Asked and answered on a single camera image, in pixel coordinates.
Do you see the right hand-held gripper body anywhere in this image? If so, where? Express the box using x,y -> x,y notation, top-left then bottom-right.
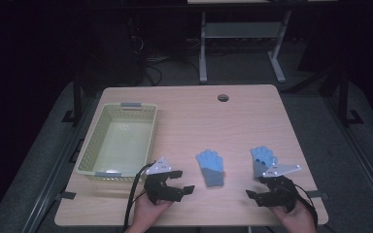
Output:
254,163 -> 302,215

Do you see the person's right hand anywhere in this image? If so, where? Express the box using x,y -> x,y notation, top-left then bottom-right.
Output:
269,199 -> 318,228

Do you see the tangle of floor cables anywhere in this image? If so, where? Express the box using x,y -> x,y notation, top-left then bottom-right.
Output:
127,33 -> 202,87

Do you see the black stand post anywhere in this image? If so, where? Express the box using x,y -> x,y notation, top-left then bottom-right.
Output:
61,73 -> 85,124
336,64 -> 365,128

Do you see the blue knit glove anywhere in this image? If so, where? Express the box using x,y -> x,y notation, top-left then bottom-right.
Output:
194,149 -> 225,188
250,146 -> 279,179

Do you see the cream perforated plastic basket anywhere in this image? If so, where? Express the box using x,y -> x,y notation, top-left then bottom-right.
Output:
75,102 -> 158,183

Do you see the grey metal shelf stand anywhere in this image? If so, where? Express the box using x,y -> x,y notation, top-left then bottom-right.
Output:
198,9 -> 293,85

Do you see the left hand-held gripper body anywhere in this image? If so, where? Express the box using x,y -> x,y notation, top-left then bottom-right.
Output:
143,156 -> 180,206

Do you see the person's left hand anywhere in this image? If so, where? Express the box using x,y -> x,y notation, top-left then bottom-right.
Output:
133,193 -> 173,227

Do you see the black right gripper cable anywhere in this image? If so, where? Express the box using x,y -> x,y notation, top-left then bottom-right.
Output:
290,183 -> 320,227

